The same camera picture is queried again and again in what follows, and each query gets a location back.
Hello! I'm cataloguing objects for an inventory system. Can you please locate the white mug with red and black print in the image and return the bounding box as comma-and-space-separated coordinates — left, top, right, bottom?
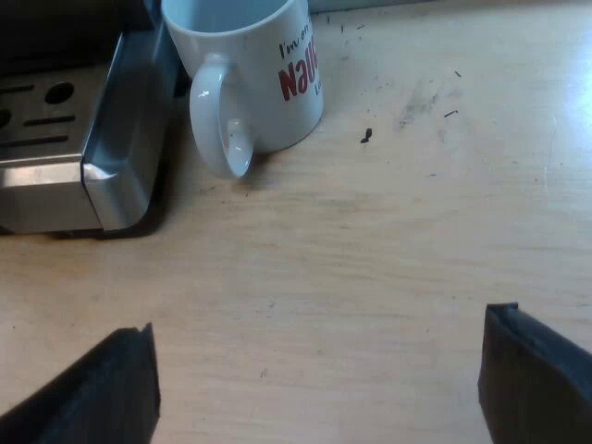
160, 0, 326, 179

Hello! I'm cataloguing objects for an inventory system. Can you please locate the steel espresso machine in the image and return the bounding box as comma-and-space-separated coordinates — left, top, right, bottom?
0, 0, 191, 241

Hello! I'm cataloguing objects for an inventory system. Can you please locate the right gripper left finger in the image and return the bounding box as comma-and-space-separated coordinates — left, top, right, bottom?
0, 322, 162, 444

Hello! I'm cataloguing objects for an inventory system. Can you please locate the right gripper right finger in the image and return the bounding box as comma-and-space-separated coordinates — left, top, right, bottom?
476, 302, 592, 444

